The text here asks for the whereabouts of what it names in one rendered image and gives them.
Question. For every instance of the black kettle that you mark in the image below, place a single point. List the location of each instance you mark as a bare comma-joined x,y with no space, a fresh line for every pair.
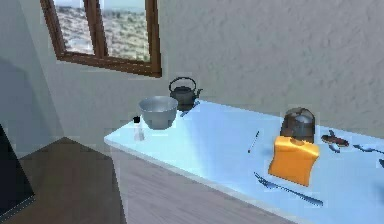
184,96

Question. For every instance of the grey bowl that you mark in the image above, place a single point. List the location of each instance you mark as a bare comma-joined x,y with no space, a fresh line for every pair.
158,113

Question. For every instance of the pale blue topped counter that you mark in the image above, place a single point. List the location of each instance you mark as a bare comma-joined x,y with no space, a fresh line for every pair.
206,156

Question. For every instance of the clear shaker with black cap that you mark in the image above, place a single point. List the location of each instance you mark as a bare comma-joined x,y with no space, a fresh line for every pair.
138,130

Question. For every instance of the dark domed kettle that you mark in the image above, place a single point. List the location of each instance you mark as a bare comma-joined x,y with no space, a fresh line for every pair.
299,125

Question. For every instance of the orange bread loaf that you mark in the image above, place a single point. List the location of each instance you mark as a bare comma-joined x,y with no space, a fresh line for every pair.
293,160

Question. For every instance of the brown framed window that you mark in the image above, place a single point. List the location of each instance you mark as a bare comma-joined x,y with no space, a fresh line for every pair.
100,33

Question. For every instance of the dark red flat utensil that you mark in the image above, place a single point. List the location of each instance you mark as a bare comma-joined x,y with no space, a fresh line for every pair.
334,140

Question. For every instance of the blue spoon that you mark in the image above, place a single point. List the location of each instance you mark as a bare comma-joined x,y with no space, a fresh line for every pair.
366,148

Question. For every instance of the black appliance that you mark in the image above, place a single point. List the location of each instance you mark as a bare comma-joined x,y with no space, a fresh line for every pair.
13,180

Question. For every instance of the dark blue small object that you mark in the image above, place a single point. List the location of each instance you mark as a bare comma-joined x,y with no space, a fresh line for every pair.
381,163

